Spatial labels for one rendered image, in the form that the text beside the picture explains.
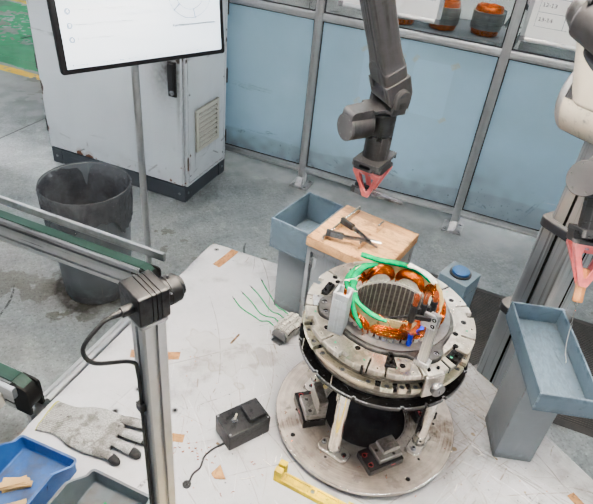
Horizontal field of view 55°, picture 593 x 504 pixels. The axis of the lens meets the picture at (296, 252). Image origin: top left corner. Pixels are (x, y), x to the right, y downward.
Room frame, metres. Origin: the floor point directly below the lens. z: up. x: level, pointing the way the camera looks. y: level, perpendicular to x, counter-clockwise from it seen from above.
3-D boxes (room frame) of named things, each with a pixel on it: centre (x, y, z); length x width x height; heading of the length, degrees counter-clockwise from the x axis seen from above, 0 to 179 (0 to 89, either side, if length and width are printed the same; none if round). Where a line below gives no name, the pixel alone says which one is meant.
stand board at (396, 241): (1.11, -0.15, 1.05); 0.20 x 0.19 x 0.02; 60
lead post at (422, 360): (0.68, -0.23, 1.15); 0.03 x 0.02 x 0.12; 58
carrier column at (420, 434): (0.74, -0.30, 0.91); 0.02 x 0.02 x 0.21
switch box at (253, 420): (0.74, 0.07, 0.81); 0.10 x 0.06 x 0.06; 128
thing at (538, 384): (0.80, -0.51, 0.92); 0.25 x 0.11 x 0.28; 177
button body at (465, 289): (1.05, -0.38, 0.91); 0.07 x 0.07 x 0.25; 51
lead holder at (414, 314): (0.69, -0.21, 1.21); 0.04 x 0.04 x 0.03; 66
